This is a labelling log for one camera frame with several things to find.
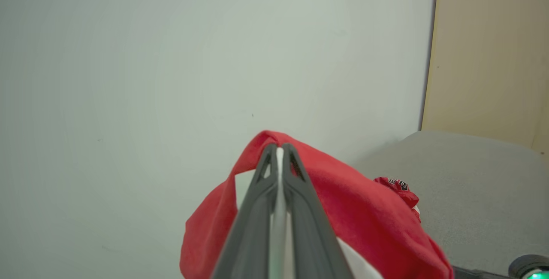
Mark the red and white garment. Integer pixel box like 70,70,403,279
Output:
179,130,454,279

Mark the grey fabric sofa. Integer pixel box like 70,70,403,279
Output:
351,130,549,278

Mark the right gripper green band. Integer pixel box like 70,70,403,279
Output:
508,254,549,279

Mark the beige wooden panel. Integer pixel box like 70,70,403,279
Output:
421,0,549,156

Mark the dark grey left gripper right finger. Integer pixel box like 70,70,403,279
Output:
281,143,355,279

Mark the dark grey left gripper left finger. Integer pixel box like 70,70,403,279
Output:
212,143,279,279

